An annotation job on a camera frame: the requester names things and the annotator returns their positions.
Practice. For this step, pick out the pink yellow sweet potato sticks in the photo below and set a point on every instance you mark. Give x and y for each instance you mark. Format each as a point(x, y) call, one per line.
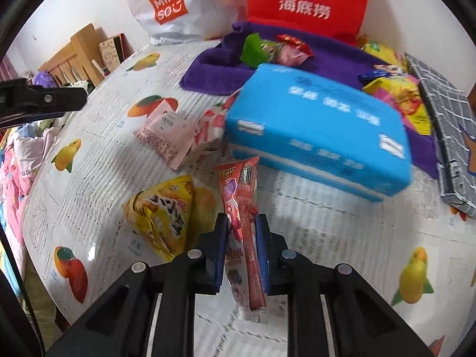
point(402, 94)

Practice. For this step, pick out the green snack packet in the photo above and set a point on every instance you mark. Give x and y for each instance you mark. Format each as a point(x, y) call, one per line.
point(257, 51)

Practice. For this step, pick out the red paper shopping bag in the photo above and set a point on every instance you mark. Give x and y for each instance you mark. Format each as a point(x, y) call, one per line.
point(337, 19)

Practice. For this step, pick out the grey checked star cloth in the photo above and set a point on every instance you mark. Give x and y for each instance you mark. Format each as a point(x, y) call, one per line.
point(454, 133)

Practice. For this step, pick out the yellow triangular snack packet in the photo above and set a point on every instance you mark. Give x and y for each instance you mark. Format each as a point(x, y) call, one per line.
point(161, 215)

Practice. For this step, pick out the blue tissue pack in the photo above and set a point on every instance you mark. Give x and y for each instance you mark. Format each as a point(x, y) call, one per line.
point(310, 126)

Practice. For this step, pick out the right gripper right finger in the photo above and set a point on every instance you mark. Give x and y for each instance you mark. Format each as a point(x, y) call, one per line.
point(331, 311)

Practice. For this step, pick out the white plastic Miniso bag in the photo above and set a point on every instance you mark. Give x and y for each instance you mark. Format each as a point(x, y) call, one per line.
point(181, 21)

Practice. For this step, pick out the yellow chips bag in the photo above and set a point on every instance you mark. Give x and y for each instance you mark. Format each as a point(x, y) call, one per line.
point(381, 51)

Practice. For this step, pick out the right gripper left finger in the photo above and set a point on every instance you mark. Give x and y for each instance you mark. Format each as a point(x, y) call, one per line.
point(150, 311)

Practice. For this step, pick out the small pink candy packet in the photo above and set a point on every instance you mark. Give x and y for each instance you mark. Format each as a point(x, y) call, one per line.
point(288, 56)

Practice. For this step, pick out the red toy story snack stick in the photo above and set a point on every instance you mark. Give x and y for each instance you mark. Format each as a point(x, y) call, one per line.
point(238, 185)

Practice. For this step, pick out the patterned box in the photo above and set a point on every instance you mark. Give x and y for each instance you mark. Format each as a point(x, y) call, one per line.
point(114, 51)

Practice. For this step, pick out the red small snack packet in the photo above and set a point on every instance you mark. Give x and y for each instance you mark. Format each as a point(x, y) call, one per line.
point(294, 42)

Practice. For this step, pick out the fruit print tablecloth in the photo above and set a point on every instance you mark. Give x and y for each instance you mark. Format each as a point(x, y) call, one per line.
point(80, 242)

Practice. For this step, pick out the blue small snack packet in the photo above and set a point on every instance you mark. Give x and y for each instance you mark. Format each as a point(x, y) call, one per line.
point(381, 71)

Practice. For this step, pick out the pink white pastry packet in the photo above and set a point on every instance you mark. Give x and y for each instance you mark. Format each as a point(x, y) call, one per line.
point(168, 133)

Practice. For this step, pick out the wooden furniture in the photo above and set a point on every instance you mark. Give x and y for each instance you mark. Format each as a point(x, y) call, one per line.
point(76, 60)

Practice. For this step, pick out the strawberry white snack packet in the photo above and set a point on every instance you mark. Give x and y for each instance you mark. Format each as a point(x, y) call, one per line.
point(210, 130)

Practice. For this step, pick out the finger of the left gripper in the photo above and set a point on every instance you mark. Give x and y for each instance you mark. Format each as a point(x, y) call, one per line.
point(22, 103)

